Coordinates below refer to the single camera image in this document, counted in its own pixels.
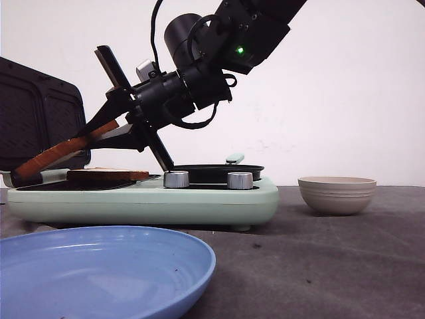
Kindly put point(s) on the right silver control knob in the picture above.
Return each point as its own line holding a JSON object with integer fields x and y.
{"x": 240, "y": 180}

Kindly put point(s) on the beige ribbed ceramic bowl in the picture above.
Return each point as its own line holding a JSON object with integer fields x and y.
{"x": 337, "y": 195}

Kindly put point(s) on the toast bread slice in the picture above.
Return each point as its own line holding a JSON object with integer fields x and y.
{"x": 105, "y": 174}
{"x": 60, "y": 151}

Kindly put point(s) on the mint green breakfast maker base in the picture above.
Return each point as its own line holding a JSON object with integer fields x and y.
{"x": 145, "y": 202}

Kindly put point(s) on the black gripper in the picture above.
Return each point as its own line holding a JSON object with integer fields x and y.
{"x": 142, "y": 104}

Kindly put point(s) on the left silver control knob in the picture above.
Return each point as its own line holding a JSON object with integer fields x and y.
{"x": 176, "y": 179}

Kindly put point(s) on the silver control knob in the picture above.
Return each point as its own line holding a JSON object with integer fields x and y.
{"x": 176, "y": 179}
{"x": 240, "y": 180}

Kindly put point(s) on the blue plastic plate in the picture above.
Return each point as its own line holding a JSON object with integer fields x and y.
{"x": 103, "y": 272}

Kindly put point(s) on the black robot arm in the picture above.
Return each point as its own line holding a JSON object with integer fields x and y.
{"x": 206, "y": 50}

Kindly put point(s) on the black frying pan green handle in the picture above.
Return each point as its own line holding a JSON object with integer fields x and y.
{"x": 217, "y": 173}

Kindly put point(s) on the grey table cloth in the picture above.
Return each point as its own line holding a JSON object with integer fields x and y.
{"x": 304, "y": 265}

